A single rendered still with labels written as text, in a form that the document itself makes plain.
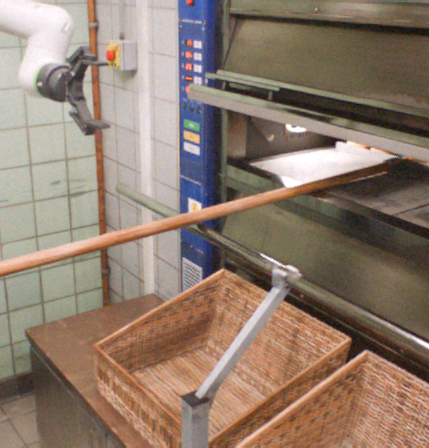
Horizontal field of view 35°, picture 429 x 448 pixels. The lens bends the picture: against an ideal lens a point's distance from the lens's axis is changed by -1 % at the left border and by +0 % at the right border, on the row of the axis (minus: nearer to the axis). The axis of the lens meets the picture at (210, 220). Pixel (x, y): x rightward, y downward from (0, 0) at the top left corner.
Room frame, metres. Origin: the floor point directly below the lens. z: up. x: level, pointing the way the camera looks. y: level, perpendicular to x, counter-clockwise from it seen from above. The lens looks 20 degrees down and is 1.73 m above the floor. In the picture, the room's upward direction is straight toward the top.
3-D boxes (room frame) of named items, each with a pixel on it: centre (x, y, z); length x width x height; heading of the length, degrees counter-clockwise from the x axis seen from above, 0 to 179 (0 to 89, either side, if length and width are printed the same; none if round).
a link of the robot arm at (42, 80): (1.67, 0.37, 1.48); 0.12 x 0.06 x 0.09; 126
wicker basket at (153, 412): (1.62, -0.01, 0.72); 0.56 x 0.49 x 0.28; 36
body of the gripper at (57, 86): (1.61, 0.33, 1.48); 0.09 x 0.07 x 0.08; 36
